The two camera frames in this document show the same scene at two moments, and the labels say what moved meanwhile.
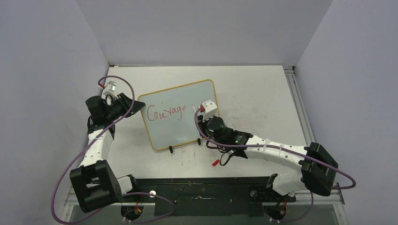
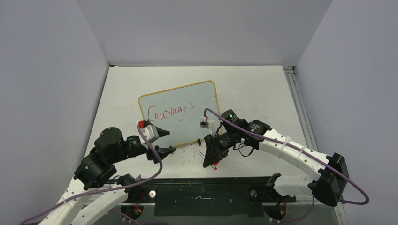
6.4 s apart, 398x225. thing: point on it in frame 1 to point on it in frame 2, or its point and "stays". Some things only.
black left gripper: (126, 107) to (162, 152)
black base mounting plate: (208, 197) stays
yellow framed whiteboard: (169, 114) stays
